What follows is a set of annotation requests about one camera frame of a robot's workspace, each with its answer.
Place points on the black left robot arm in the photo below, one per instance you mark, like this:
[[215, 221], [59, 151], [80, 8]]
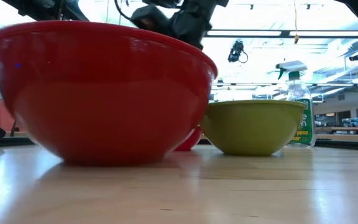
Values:
[[45, 9]]

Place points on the large red plastic bowl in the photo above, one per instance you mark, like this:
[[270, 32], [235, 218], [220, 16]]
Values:
[[104, 102]]

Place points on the small red plastic bowl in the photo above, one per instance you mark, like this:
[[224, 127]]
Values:
[[191, 141]]

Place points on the green plastic bowl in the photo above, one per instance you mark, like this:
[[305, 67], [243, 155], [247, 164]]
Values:
[[252, 127]]

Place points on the cleaner spray bottle green label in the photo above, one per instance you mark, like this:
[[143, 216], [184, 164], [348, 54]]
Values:
[[303, 124]]

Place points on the black ceiling camera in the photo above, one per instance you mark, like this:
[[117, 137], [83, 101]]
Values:
[[236, 51]]

